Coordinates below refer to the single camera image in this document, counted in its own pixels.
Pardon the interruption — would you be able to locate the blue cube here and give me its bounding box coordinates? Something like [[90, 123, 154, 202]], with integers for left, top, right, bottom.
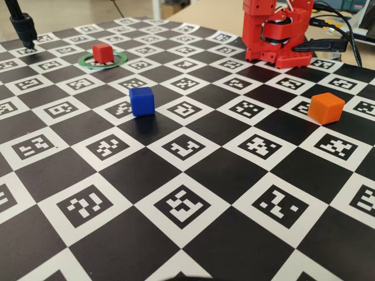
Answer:
[[128, 86, 156, 117]]

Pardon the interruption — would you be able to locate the red cube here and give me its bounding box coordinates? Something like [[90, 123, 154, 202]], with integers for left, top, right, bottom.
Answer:
[[92, 43, 114, 63]]

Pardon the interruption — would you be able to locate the red robot base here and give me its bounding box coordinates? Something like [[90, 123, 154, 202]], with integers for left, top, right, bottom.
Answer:
[[245, 43, 313, 70]]

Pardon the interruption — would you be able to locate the orange cube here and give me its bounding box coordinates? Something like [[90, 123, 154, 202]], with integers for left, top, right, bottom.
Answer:
[[307, 92, 346, 126]]

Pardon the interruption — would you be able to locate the black white marker board mat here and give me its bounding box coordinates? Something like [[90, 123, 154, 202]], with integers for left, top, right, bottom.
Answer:
[[0, 16, 375, 281]]

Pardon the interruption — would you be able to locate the cardboard box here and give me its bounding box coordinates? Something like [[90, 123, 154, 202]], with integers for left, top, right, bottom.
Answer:
[[162, 5, 180, 19]]

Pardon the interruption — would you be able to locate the white table leg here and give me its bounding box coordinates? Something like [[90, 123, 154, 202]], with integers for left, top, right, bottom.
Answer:
[[152, 0, 163, 20]]

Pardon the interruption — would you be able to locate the black usb plug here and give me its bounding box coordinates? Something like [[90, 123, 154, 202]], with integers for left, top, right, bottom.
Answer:
[[309, 17, 333, 29]]

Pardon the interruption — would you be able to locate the grey white device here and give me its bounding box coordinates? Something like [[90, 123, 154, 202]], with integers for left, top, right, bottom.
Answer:
[[350, 0, 375, 44]]

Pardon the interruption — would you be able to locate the green ring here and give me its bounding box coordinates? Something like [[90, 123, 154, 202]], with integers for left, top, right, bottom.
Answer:
[[77, 51, 129, 70]]

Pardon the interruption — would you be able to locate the black cable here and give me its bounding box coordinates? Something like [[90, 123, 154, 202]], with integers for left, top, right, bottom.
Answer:
[[313, 1, 363, 67]]

